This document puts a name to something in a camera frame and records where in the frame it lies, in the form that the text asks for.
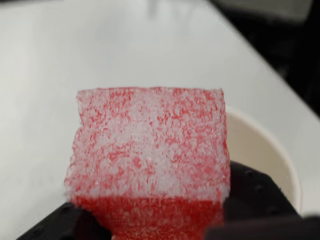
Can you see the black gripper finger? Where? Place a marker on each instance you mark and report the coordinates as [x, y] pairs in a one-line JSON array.
[[62, 222], [255, 195]]

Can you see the red foam cube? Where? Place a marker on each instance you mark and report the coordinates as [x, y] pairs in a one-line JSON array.
[[150, 155]]

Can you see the beige paper cup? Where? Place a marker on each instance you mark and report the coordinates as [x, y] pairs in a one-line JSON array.
[[262, 155]]

